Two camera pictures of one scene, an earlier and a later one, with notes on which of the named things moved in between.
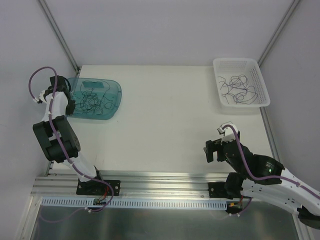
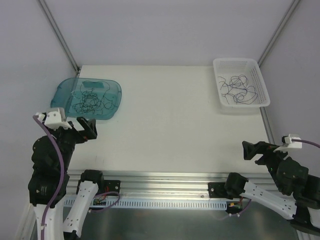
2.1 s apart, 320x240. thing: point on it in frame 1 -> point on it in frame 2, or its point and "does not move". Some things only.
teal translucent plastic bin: x=95 y=98 does not move
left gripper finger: x=70 y=107 -> x=89 y=127
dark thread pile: x=237 y=88 does not move
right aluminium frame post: x=263 y=57 does not move
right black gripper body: x=216 y=150 -> x=261 y=150
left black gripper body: x=70 y=107 -> x=75 y=131
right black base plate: x=217 y=190 does not move
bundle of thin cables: x=92 y=100 does not move
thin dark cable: x=238 y=90 does not move
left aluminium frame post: x=59 y=35 does not move
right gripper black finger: x=215 y=145 -> x=250 y=150
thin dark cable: x=224 y=84 does not move
